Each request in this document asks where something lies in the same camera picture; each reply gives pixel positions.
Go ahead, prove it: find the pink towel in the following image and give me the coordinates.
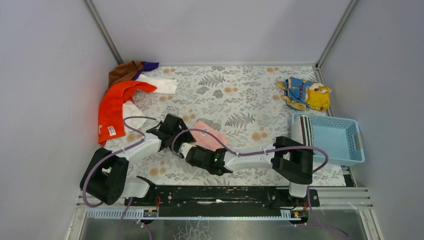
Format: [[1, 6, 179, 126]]
[[190, 120, 228, 151]]

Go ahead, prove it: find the green white striped towel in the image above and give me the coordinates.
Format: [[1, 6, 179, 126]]
[[291, 115, 314, 147]]

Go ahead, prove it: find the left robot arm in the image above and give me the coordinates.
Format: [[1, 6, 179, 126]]
[[80, 114, 196, 208]]

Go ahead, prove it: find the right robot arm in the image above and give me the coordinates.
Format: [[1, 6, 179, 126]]
[[178, 136, 314, 198]]

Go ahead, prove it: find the red orange towel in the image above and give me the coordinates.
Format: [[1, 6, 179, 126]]
[[97, 80, 157, 146]]

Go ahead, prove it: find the purple towel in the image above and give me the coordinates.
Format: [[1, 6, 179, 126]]
[[132, 61, 160, 81]]

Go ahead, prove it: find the floral table cloth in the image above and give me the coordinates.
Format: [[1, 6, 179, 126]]
[[127, 66, 315, 186]]

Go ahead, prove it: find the brown towel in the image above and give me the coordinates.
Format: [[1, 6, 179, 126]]
[[108, 61, 144, 89]]

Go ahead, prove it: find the blue yellow cartoon towel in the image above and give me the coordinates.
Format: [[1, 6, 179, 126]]
[[275, 77, 332, 112]]

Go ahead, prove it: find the light blue plastic basket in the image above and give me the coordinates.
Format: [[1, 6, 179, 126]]
[[307, 114, 365, 167]]

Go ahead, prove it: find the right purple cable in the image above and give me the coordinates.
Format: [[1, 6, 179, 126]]
[[170, 128, 350, 240]]

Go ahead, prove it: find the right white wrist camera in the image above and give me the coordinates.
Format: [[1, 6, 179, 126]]
[[178, 142, 194, 159]]

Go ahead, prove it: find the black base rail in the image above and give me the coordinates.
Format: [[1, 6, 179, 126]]
[[124, 185, 320, 218]]

